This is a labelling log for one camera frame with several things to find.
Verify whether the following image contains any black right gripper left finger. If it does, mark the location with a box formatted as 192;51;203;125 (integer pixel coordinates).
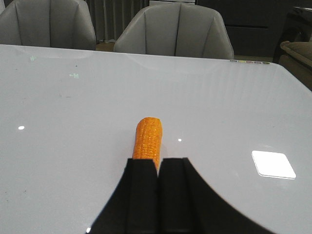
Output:
90;159;158;234

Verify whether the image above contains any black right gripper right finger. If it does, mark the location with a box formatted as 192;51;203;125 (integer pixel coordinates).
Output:
158;158;270;234

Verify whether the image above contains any orange corn cob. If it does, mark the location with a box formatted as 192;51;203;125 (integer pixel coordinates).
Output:
132;117;162;171

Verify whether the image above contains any row of coloured stickers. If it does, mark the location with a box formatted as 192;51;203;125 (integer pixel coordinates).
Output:
230;59;271;65

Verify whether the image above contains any grey chair right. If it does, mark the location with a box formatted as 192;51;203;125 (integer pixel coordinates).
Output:
114;2;234;59

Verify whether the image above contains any grey chair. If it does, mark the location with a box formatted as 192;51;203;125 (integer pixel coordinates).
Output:
0;0;96;50
114;2;234;59

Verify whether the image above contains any dark cabinet counter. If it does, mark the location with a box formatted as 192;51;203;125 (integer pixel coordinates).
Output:
196;0;312;57

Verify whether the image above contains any grey chair left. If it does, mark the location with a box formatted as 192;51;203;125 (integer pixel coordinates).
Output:
0;0;96;50

